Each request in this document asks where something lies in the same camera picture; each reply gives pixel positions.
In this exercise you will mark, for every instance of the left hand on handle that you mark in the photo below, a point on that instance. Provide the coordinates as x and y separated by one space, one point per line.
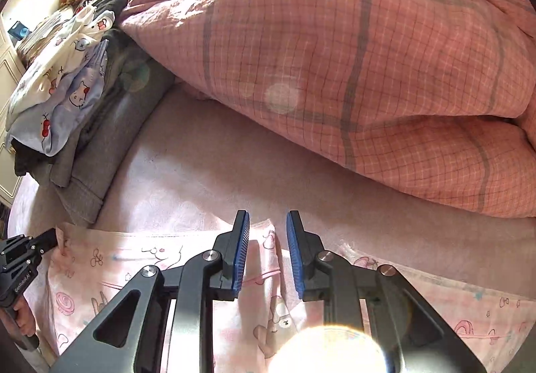
24 317

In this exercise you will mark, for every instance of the grey folded clothes pile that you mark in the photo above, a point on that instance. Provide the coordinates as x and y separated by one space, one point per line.
83 171

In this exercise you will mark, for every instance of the pink cartoon print pants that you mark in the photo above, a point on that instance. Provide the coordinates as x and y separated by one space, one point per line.
95 265

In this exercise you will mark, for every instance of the blue object on desk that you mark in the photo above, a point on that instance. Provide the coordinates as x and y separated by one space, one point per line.
18 31

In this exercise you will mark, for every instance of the blue cartoon print garment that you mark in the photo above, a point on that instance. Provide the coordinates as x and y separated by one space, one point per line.
47 127

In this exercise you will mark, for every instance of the stack of papers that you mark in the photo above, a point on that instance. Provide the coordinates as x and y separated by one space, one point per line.
34 43

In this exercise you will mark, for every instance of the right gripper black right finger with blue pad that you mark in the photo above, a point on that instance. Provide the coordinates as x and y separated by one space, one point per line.
304 246

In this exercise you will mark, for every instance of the pink plaid quilt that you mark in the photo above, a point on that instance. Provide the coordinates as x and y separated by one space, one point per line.
433 98

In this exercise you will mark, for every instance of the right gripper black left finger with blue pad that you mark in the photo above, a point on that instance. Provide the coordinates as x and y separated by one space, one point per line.
232 246

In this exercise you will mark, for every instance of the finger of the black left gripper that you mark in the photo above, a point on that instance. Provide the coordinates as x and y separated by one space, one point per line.
44 242

